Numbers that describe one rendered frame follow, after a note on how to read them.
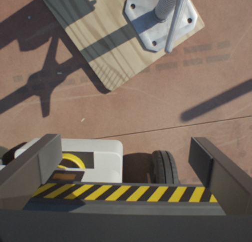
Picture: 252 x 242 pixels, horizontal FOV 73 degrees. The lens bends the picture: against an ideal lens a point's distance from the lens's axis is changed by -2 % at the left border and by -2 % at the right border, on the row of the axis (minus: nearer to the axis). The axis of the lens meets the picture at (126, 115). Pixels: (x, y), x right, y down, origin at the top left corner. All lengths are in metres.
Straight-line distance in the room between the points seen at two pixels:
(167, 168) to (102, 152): 0.16
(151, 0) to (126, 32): 0.10
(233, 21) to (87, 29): 0.39
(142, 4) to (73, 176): 0.42
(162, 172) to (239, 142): 0.31
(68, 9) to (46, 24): 0.08
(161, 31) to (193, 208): 0.40
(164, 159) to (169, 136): 0.12
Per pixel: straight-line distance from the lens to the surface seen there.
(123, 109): 0.52
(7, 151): 0.63
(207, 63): 0.55
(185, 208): 0.26
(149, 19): 0.50
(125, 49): 0.49
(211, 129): 0.59
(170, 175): 0.43
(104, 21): 0.51
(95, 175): 0.34
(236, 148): 0.66
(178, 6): 0.27
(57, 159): 0.17
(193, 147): 0.17
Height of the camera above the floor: 0.51
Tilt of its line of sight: 76 degrees down
